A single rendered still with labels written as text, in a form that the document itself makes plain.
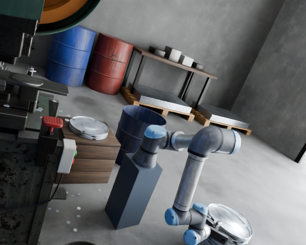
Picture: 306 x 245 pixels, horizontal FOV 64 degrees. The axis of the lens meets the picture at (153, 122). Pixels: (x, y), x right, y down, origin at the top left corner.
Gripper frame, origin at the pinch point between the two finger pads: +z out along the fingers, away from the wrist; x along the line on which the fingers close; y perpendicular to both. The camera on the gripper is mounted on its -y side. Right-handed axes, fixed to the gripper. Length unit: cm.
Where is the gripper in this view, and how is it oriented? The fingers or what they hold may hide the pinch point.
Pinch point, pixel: (220, 224)
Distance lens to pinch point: 159.9
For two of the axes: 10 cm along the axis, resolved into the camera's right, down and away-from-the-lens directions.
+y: -6.8, -4.7, 5.7
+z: 6.0, 1.0, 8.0
